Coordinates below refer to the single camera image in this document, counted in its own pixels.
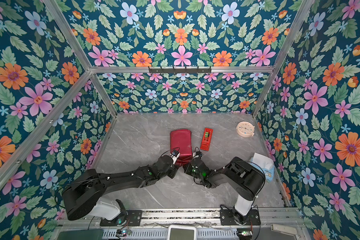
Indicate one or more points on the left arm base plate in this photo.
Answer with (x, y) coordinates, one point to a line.
(130, 218)

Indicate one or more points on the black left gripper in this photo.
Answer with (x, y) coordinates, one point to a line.
(175, 170)

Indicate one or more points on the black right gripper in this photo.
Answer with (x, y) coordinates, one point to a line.
(187, 170)

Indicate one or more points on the white tissue paper piece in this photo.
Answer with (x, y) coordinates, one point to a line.
(265, 164)

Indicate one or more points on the white screen device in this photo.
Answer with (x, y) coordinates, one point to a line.
(181, 232)

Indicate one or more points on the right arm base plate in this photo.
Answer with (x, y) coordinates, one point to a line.
(230, 217)

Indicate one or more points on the white power strip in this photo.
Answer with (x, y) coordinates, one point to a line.
(286, 230)

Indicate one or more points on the red tape dispenser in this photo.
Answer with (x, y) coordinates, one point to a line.
(206, 139)

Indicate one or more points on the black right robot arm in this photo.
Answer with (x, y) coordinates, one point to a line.
(245, 177)

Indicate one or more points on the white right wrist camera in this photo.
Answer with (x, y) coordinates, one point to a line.
(197, 154)

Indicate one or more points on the black hook rail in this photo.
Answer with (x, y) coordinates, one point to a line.
(179, 70)

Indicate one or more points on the maroon wrapping paper sheet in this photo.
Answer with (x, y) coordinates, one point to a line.
(181, 140)

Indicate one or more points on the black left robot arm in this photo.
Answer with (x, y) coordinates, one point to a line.
(81, 196)

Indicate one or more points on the dark green pad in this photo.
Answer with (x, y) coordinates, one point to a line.
(81, 235)

